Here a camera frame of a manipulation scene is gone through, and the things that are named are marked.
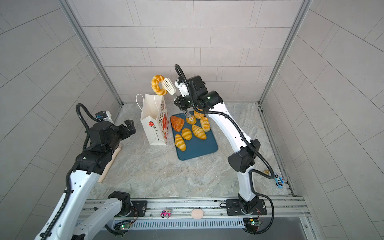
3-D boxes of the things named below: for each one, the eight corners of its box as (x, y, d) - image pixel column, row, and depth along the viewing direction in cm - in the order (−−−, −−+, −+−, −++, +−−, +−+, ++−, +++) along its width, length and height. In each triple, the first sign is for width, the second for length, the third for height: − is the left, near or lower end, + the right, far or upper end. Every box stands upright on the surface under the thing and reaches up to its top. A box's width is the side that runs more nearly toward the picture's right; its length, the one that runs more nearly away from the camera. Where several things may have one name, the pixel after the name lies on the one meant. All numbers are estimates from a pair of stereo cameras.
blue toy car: (277, 188, 79) (279, 187, 77) (273, 174, 84) (274, 173, 82) (284, 188, 79) (286, 187, 77) (279, 174, 84) (281, 173, 82)
